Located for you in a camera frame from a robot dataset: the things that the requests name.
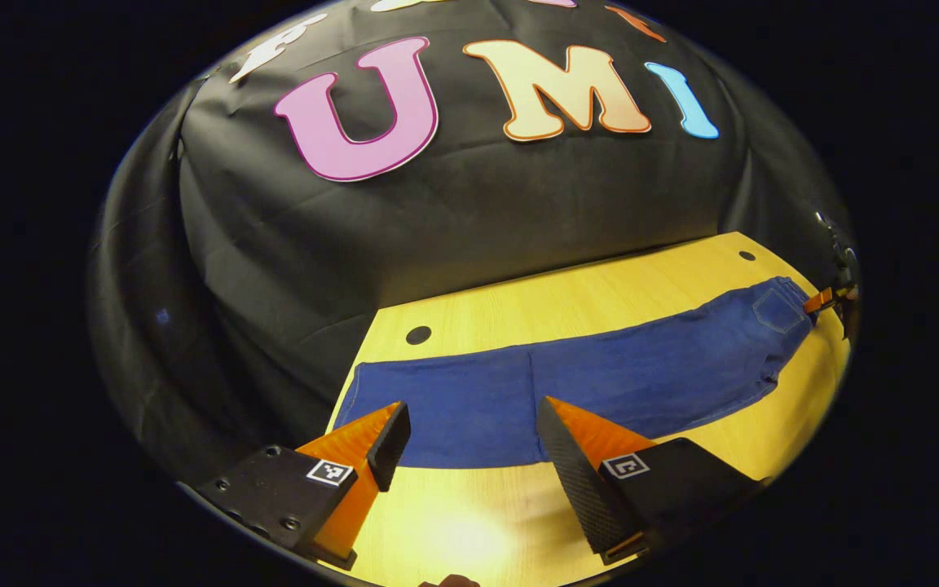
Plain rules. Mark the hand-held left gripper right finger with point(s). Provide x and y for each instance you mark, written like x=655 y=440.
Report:
x=575 y=481

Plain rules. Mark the blue denim jeans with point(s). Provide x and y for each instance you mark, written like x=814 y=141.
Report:
x=641 y=367

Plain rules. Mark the black backdrop cloth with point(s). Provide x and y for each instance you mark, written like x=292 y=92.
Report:
x=437 y=228

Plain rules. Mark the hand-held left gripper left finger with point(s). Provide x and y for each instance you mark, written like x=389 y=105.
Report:
x=390 y=444

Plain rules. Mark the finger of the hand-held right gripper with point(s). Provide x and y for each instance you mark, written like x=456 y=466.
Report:
x=818 y=300

